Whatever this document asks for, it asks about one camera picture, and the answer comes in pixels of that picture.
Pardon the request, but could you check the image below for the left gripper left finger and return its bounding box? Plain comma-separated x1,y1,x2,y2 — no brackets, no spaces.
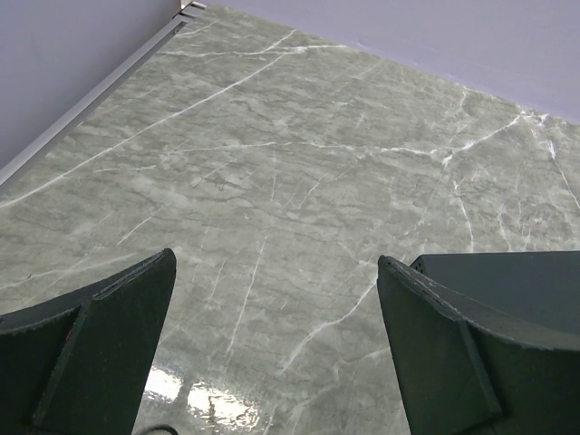
1,248,177,434

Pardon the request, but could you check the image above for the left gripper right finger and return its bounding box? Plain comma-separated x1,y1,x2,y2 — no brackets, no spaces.
377,256,579,434

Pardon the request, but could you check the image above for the black network switch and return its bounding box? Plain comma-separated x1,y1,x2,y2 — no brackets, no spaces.
411,251,579,334

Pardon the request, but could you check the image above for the aluminium rail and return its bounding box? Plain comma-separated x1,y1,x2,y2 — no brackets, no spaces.
1,0,205,189

